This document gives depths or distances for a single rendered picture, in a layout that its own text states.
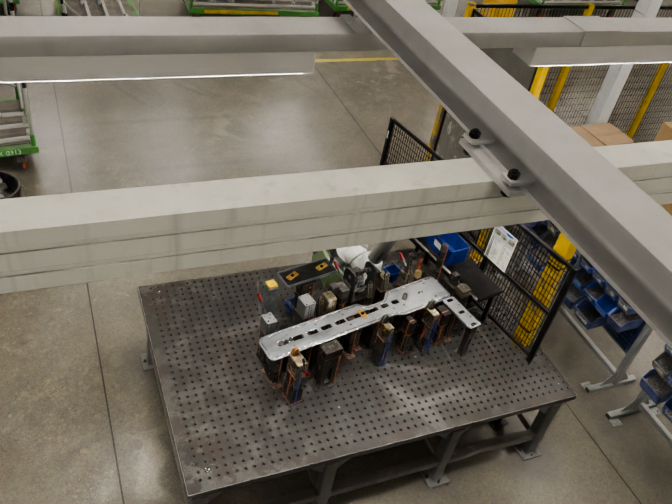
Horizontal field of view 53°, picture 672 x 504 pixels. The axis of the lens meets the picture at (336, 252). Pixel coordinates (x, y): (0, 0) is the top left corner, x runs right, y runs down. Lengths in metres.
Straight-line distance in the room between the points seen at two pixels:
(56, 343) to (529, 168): 4.58
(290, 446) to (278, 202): 3.04
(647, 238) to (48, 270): 0.84
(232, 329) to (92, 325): 1.41
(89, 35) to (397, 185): 0.84
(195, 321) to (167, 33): 3.07
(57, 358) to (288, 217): 4.38
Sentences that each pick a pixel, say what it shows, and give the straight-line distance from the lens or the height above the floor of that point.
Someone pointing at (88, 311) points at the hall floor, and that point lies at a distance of 5.66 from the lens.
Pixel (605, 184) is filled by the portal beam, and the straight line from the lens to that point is 1.12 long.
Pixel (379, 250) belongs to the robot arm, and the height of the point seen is 1.12.
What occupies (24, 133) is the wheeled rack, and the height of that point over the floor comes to 0.29.
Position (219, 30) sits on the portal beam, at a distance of 1.75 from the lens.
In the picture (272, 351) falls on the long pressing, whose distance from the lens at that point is 4.02.
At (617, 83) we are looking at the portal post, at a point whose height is 1.22.
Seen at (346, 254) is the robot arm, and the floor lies 0.93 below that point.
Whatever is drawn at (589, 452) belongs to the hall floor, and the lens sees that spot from 5.53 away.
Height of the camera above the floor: 4.01
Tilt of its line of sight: 39 degrees down
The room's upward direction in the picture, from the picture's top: 11 degrees clockwise
